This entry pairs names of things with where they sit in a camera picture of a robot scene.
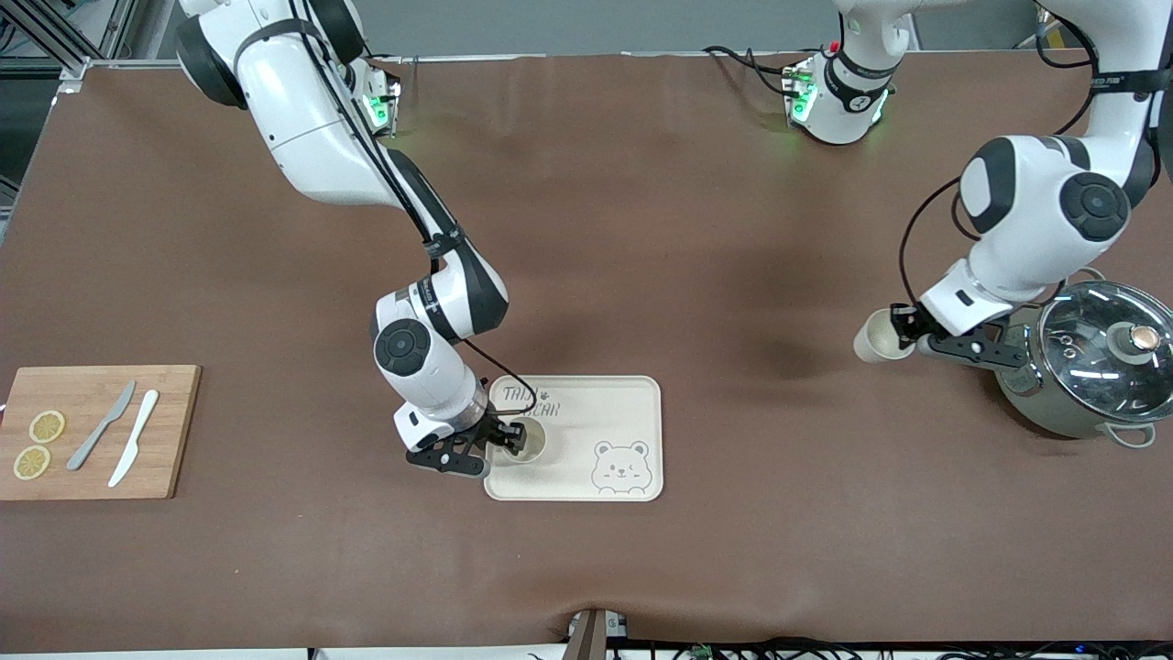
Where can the aluminium frame profile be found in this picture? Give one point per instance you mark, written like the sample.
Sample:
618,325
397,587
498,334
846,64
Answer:
71,73

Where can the grey plastic knife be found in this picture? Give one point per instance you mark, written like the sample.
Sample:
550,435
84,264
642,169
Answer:
107,418

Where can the white plastic cup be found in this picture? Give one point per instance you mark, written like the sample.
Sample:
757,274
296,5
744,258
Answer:
875,339
536,449

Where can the yellow lemon slice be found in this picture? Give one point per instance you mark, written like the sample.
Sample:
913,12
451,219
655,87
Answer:
32,463
47,427

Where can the white plastic knife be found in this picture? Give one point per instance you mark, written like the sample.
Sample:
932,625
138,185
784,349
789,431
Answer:
133,440

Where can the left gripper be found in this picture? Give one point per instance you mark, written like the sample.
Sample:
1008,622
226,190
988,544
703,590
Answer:
905,321

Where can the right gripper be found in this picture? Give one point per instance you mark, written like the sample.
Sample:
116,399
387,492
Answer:
492,428

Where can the bamboo cutting board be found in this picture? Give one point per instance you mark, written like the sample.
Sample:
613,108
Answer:
92,394

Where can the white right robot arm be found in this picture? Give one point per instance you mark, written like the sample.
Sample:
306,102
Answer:
312,119

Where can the cream tray with bear print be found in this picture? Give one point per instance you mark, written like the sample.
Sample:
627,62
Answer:
573,477

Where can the grey-green electric cooking pot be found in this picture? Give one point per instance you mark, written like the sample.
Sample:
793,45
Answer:
1035,403

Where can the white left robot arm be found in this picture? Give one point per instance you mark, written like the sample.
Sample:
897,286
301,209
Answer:
1035,192

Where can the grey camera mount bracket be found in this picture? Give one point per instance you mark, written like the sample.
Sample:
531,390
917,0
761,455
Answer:
591,637

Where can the glass pot lid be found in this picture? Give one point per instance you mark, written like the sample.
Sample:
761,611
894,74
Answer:
1081,367

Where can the brown table cover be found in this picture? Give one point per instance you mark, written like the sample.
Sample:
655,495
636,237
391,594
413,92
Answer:
586,229

